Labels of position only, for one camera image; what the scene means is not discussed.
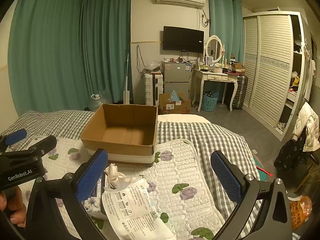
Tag wide green curtain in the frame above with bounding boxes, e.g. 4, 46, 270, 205
7, 0, 84, 117

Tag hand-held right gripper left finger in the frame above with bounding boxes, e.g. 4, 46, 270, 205
25, 149, 109, 240

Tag black wall cable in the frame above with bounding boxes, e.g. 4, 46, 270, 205
136, 45, 146, 75

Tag light teal curtain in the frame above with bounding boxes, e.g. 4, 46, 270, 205
208, 0, 243, 63

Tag small grey fridge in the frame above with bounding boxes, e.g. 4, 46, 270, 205
162, 61, 190, 100

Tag blue laundry basket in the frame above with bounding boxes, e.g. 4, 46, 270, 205
201, 91, 219, 112

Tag black wall television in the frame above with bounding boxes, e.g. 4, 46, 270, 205
163, 26, 204, 54

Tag white oval vanity mirror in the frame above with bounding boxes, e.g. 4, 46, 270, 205
204, 35, 225, 65

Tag narrow green curtain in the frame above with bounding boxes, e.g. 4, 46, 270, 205
80, 0, 132, 104

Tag printed cardboard box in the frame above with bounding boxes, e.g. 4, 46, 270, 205
159, 92, 192, 115

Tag clear water jug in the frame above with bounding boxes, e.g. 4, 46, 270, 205
86, 94, 104, 112

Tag white dressing table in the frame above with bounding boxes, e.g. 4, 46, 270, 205
191, 68, 238, 112

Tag white puffer jacket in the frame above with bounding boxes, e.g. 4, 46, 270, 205
295, 102, 320, 152

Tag white printed plastic bag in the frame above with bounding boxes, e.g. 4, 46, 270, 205
101, 177, 177, 240

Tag wooden chair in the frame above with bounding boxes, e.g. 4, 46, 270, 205
295, 150, 320, 193

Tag white louvred wardrobe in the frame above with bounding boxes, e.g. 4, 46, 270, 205
242, 11, 307, 142

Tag red floor tool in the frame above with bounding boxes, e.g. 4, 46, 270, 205
255, 165, 273, 177

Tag white quilted floral mat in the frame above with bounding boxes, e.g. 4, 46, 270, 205
15, 136, 235, 240

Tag orange snack bag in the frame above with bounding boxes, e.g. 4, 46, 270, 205
289, 195, 313, 232

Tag white hard-shell suitcase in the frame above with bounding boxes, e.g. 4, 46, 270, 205
144, 72, 163, 106

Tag white tissue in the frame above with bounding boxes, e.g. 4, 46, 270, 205
104, 163, 128, 189

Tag blue floral tissue pack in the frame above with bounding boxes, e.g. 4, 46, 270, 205
84, 175, 108, 215

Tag dark hard-shell suitcase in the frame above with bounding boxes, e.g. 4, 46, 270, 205
231, 74, 248, 110

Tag dark patterned garment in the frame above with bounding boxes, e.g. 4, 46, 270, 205
274, 127, 309, 172

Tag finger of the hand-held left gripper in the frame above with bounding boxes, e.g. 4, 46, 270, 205
0, 135, 57, 161
0, 129, 27, 153

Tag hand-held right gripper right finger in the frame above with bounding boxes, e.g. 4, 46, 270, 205
210, 150, 293, 240

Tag person's left hand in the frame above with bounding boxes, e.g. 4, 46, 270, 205
0, 187, 27, 228

